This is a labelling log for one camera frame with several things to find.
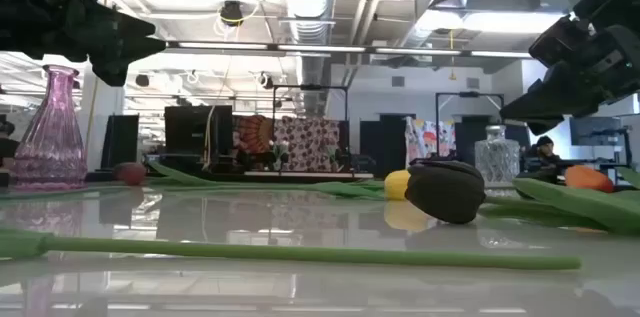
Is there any colourful flower print cloth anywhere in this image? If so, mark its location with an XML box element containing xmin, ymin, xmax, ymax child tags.
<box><xmin>404</xmin><ymin>116</ymin><xmax>457</xmax><ymax>163</ymax></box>

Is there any green foreground flower stem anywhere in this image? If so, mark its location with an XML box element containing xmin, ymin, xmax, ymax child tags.
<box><xmin>0</xmin><ymin>228</ymin><xmax>583</xmax><ymax>272</ymax></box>

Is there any long ceiling light bar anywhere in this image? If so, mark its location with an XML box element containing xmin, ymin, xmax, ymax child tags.
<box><xmin>164</xmin><ymin>40</ymin><xmax>534</xmax><ymax>58</ymax></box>

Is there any red artificial tulip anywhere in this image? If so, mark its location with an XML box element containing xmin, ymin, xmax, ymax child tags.
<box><xmin>113</xmin><ymin>160</ymin><xmax>224</xmax><ymax>188</ymax></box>

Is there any person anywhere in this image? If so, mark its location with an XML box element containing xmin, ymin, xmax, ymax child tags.
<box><xmin>519</xmin><ymin>135</ymin><xmax>566</xmax><ymax>183</ymax></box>
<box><xmin>0</xmin><ymin>114</ymin><xmax>20</xmax><ymax>188</ymax></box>

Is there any wide black panel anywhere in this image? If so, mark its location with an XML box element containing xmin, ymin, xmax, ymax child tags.
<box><xmin>163</xmin><ymin>104</ymin><xmax>234</xmax><ymax>168</ymax></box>

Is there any dark computer monitor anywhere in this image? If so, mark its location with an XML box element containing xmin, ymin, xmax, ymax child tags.
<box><xmin>569</xmin><ymin>115</ymin><xmax>624</xmax><ymax>147</ymax></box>

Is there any clear cut glass vase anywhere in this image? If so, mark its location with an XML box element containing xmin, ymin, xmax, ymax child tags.
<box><xmin>473</xmin><ymin>124</ymin><xmax>521</xmax><ymax>198</ymax></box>

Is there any narrow black panel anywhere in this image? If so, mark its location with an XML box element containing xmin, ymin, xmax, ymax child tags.
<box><xmin>101</xmin><ymin>114</ymin><xmax>140</xmax><ymax>171</ymax></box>

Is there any dark purple artificial tulip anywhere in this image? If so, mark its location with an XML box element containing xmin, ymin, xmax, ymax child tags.
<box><xmin>403</xmin><ymin>159</ymin><xmax>640</xmax><ymax>237</ymax></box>

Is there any white floral patterned cloth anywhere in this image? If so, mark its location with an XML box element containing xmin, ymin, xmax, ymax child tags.
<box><xmin>272</xmin><ymin>115</ymin><xmax>341</xmax><ymax>173</ymax></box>

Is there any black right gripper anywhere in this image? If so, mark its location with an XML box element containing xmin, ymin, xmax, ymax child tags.
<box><xmin>499</xmin><ymin>0</ymin><xmax>640</xmax><ymax>136</ymax></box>

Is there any black round ceiling camera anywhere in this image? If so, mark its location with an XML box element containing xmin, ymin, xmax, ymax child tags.
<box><xmin>219</xmin><ymin>0</ymin><xmax>245</xmax><ymax>27</ymax></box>

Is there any black gantry frame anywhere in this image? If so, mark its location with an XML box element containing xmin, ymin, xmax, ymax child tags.
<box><xmin>434</xmin><ymin>91</ymin><xmax>505</xmax><ymax>158</ymax></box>
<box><xmin>272</xmin><ymin>84</ymin><xmax>350</xmax><ymax>168</ymax></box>

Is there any silver ribbed ceiling duct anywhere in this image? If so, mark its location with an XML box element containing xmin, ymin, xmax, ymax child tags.
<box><xmin>279</xmin><ymin>0</ymin><xmax>336</xmax><ymax>118</ymax></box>

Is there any orange mandala cloth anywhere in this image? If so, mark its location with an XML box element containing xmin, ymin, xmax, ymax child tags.
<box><xmin>232</xmin><ymin>115</ymin><xmax>275</xmax><ymax>156</ymax></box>

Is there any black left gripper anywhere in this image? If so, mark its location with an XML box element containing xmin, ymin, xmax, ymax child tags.
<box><xmin>0</xmin><ymin>0</ymin><xmax>167</xmax><ymax>87</ymax></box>

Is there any purple ribbed glass vase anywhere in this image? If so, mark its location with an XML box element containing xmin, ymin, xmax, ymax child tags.
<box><xmin>10</xmin><ymin>64</ymin><xmax>90</xmax><ymax>192</ymax></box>

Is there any orange artificial tulip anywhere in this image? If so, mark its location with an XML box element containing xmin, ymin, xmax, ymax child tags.
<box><xmin>164</xmin><ymin>180</ymin><xmax>386</xmax><ymax>202</ymax></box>
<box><xmin>564</xmin><ymin>165</ymin><xmax>640</xmax><ymax>194</ymax></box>

